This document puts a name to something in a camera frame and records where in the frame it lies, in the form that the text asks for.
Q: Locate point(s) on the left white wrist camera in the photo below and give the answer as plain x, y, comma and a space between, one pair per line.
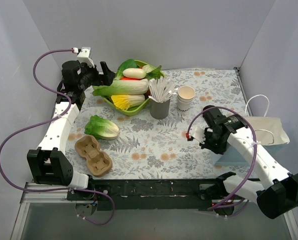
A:
84, 56

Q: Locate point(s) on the aluminium frame rail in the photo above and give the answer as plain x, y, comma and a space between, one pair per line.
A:
33, 213

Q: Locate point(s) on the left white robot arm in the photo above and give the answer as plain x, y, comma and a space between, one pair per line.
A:
48, 163

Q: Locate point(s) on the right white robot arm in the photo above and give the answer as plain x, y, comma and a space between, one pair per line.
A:
277, 191

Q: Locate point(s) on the orange carrot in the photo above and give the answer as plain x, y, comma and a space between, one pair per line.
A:
131, 79

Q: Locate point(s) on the stacked white paper cup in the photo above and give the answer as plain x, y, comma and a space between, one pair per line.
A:
183, 105

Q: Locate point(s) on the grey straw holder cup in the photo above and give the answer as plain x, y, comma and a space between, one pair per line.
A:
159, 110

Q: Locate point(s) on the white paper coffee cup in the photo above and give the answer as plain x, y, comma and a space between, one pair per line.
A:
186, 92

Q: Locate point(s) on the small bok choy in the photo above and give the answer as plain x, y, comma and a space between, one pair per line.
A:
152, 72

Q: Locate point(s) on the white paper bag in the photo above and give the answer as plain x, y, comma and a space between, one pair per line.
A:
269, 131

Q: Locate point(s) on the floral table mat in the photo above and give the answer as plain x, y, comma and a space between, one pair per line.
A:
148, 148

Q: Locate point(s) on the green bok choy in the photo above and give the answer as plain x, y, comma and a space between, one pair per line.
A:
129, 63

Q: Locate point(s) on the long green napa cabbage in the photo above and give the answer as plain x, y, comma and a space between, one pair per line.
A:
122, 87

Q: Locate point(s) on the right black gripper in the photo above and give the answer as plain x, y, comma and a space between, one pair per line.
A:
211, 143

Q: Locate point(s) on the white radish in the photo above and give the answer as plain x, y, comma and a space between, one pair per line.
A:
134, 73

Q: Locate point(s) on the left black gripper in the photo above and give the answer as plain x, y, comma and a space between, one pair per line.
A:
97, 75

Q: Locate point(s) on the brown pulp cup carrier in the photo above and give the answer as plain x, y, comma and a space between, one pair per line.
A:
97, 161

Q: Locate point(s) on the white wrapped straws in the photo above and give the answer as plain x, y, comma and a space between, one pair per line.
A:
161, 89

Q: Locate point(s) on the yellow napa cabbage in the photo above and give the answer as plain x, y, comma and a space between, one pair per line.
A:
124, 102

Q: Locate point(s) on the green plastic basket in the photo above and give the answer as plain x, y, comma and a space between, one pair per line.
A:
133, 110

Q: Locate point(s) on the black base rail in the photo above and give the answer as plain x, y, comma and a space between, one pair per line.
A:
151, 194

